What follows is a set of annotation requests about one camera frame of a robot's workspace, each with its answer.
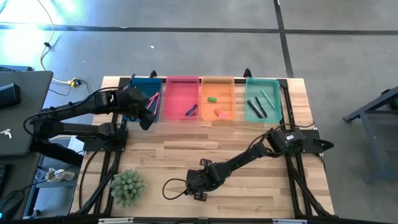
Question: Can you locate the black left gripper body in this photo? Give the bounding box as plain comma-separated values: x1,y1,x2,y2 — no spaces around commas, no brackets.
118,87,153,121

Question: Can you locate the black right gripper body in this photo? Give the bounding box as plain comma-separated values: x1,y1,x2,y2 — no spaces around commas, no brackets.
185,166,224,194

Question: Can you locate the pink pencil with orange cap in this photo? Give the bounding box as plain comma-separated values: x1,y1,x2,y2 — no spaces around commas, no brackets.
153,93,161,116
146,91,160,110

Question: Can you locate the grey pen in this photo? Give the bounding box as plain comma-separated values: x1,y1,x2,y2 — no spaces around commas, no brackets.
247,99,264,119

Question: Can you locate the black pen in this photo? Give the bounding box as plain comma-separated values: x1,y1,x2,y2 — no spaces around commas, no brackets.
254,96,268,119

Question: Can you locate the teal pen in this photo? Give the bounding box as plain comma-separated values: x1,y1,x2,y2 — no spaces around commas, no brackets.
260,89,277,111

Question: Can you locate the blue plastic bin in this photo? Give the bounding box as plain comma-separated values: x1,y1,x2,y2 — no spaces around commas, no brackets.
126,77,163,123

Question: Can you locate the pink plastic bin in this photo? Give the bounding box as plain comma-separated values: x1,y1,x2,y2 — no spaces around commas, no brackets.
164,75,200,121

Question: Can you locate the small green artificial plant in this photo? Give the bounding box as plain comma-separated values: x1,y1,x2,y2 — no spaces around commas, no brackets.
109,169,147,208

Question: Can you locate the orange plastic bin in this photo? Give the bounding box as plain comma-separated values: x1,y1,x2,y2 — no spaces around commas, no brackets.
201,76,237,121

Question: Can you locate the teal plastic bin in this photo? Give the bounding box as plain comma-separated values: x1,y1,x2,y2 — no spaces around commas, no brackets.
244,77,283,124

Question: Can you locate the white ceramic object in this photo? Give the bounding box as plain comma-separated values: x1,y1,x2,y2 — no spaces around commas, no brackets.
45,167,76,183

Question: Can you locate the black desk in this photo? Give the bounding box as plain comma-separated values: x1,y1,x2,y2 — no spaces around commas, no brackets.
0,70,53,156

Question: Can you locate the black speaker box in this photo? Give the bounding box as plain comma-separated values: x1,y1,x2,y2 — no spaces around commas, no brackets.
0,83,22,110

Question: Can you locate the black computer mouse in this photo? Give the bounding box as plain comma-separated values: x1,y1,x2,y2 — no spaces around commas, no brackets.
0,190,25,218

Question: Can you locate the blue-grey metal cart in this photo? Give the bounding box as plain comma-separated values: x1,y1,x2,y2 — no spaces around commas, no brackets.
343,85,398,184

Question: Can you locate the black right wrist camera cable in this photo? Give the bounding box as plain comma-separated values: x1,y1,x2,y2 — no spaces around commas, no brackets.
162,178,191,201

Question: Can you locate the cream floor cable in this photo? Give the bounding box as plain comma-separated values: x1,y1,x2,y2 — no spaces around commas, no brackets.
36,0,75,85

